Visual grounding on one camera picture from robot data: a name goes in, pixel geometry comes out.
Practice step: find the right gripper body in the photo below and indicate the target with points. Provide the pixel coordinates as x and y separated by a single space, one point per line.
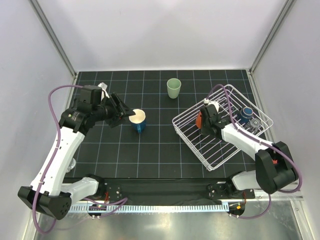
204 129

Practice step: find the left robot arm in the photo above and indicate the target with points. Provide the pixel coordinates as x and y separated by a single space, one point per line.
46 193

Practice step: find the black gridded table mat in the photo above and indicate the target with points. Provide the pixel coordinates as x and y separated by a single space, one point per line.
158 152

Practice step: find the slotted cable duct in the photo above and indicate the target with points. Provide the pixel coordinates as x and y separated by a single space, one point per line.
90 208

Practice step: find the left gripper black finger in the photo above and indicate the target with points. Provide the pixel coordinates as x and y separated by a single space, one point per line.
122 110
115 121

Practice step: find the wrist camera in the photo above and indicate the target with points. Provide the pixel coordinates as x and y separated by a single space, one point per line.
208 102
104 87

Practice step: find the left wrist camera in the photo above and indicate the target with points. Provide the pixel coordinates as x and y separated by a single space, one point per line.
104 87

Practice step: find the orange mug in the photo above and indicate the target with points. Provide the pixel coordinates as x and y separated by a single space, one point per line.
198 120

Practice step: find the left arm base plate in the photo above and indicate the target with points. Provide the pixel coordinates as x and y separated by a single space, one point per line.
113 192

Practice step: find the clear faceted glass cup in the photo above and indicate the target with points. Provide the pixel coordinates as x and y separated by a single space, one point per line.
253 125

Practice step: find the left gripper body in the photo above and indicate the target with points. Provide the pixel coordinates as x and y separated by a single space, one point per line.
109 110

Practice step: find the dark blue cup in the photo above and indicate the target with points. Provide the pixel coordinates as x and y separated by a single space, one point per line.
244 115

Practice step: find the blue mug cream inside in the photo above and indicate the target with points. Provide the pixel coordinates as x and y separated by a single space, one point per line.
138 121

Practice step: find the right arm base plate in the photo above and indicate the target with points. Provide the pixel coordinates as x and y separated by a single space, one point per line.
217 191

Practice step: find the pale green tumbler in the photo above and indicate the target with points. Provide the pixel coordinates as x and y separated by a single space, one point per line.
173 87

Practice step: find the aluminium rail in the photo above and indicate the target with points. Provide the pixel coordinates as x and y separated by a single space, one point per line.
283 195

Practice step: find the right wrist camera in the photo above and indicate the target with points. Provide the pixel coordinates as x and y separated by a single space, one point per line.
208 102

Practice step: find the white wire dish rack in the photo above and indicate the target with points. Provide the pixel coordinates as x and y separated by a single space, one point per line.
213 152

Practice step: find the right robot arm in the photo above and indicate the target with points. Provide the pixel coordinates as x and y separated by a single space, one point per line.
274 167

